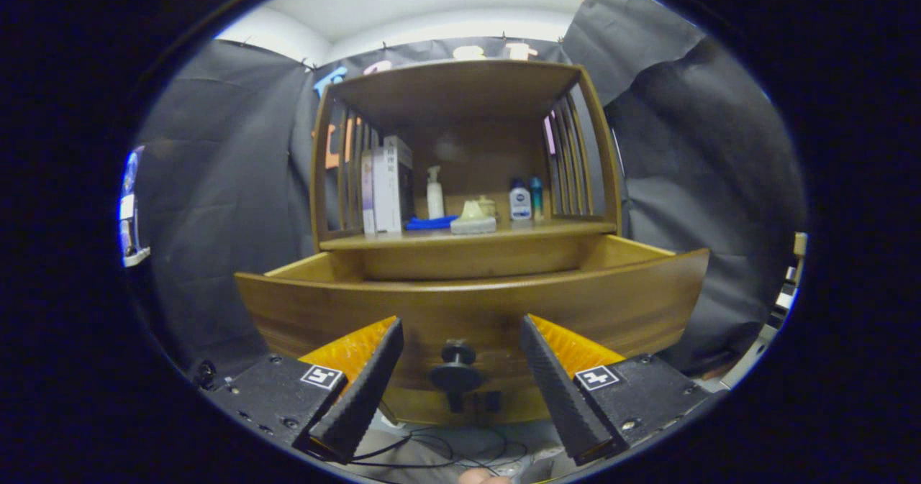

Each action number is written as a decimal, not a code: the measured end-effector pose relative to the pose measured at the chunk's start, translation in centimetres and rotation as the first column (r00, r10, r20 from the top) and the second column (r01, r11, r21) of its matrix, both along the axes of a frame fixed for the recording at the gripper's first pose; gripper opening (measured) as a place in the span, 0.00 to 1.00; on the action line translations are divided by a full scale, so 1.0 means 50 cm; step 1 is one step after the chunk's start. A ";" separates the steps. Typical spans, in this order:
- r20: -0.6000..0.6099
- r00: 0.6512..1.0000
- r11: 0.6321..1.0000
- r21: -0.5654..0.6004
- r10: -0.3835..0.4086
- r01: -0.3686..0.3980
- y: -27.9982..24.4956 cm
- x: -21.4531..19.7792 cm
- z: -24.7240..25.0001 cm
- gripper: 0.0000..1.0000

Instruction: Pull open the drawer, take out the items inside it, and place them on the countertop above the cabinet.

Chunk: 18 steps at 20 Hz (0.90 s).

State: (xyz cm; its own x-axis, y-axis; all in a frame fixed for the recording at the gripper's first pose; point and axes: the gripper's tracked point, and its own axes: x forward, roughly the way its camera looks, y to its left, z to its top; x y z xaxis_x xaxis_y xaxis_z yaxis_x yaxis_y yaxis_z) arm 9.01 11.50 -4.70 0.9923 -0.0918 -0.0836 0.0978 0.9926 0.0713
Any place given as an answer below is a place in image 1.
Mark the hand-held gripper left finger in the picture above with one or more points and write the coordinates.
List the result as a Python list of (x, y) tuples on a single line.
[(363, 398)]

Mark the blue cloth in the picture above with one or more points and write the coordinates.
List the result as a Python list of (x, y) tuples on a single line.
[(428, 223)]

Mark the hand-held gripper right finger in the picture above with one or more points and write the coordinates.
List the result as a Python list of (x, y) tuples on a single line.
[(568, 398)]

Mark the white pump bottle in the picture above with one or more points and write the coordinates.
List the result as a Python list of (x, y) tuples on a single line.
[(435, 203)]

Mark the wooden countertop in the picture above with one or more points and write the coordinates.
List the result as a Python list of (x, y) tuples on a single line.
[(547, 229)]

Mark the white book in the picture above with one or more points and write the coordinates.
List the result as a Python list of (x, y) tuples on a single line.
[(386, 189)]

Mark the wooden drawer with black knob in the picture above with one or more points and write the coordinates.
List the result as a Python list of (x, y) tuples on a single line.
[(611, 304)]

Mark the wooden cabinet door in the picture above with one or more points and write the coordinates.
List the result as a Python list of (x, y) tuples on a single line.
[(417, 408), (518, 408)]

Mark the yellow sponge scrubber white pad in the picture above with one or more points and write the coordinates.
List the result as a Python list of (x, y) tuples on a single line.
[(473, 225)]

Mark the wooden cabinet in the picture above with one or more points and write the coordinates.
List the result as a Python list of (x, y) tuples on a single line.
[(453, 88)]

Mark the beige box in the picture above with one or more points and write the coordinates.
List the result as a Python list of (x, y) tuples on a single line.
[(800, 244)]

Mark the thin purple book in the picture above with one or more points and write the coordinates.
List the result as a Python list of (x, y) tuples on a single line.
[(368, 196)]

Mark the tan ceramic lidded jar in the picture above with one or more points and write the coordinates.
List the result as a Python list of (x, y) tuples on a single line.
[(489, 205)]

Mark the teal bottle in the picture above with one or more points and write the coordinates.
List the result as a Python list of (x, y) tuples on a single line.
[(537, 196)]

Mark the white shelf board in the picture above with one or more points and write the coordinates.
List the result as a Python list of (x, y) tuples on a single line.
[(137, 257)]

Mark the computer monitor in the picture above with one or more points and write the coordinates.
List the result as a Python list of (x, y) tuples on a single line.
[(128, 182)]

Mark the black backdrop cloth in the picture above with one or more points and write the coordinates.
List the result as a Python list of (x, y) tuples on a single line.
[(230, 182)]

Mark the white lotion bottle blue cap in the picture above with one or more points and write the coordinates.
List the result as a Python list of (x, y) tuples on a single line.
[(520, 203)]

